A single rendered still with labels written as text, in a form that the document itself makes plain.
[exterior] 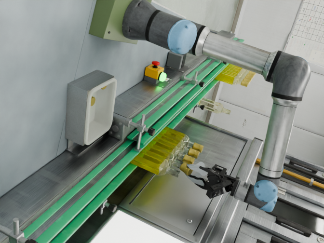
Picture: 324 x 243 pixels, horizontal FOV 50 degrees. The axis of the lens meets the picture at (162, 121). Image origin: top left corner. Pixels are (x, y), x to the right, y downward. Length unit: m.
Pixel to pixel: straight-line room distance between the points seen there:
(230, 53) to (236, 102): 6.46
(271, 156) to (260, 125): 6.64
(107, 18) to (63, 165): 0.52
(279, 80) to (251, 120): 6.67
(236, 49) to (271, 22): 5.90
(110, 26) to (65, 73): 0.21
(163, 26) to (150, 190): 0.68
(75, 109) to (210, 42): 0.54
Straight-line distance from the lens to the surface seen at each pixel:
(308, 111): 7.60
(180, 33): 1.20
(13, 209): 1.13
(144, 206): 1.42
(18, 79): 1.02
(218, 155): 1.88
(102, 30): 1.20
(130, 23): 1.26
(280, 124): 1.18
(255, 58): 1.29
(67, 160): 1.30
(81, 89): 1.18
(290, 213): 1.72
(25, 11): 0.98
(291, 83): 1.16
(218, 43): 1.32
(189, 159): 1.48
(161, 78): 1.71
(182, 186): 1.56
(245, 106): 7.74
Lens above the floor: 1.40
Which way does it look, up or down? 17 degrees down
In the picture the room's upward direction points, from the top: 112 degrees clockwise
